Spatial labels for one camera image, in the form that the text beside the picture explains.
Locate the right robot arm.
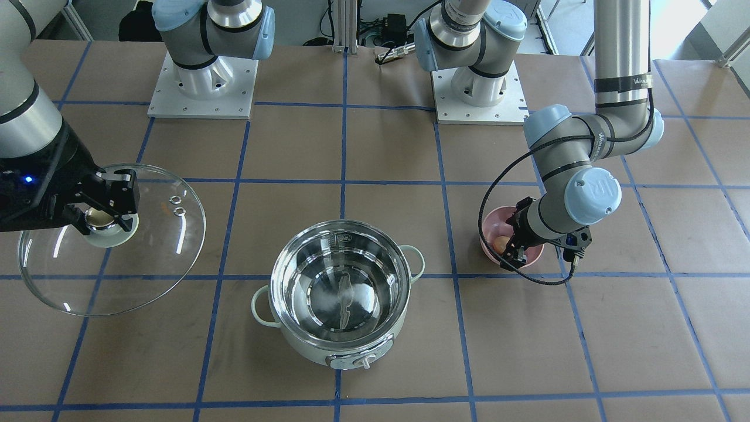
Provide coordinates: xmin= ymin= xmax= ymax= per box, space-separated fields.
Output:
xmin=1 ymin=1 xmax=275 ymax=236

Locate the glass pot lid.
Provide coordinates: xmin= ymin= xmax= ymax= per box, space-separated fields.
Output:
xmin=17 ymin=163 xmax=206 ymax=317

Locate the black power brick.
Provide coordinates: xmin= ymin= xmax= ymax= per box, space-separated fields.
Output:
xmin=382 ymin=13 xmax=407 ymax=45

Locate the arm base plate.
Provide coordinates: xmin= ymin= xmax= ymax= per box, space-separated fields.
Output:
xmin=147 ymin=55 xmax=259 ymax=120
xmin=431 ymin=62 xmax=529 ymax=125

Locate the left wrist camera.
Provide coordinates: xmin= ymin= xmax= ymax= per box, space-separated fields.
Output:
xmin=560 ymin=226 xmax=592 ymax=266

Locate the brown egg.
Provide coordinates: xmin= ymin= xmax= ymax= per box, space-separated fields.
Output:
xmin=491 ymin=236 xmax=510 ymax=255

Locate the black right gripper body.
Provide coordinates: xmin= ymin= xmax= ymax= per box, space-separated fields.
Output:
xmin=1 ymin=123 xmax=105 ymax=232

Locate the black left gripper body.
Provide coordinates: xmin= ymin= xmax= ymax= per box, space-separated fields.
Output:
xmin=506 ymin=198 xmax=547 ymax=252

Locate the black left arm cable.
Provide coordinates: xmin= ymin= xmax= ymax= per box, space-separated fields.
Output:
xmin=478 ymin=88 xmax=657 ymax=286

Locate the pale green electric pot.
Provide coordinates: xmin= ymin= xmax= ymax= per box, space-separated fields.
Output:
xmin=251 ymin=219 xmax=425 ymax=370

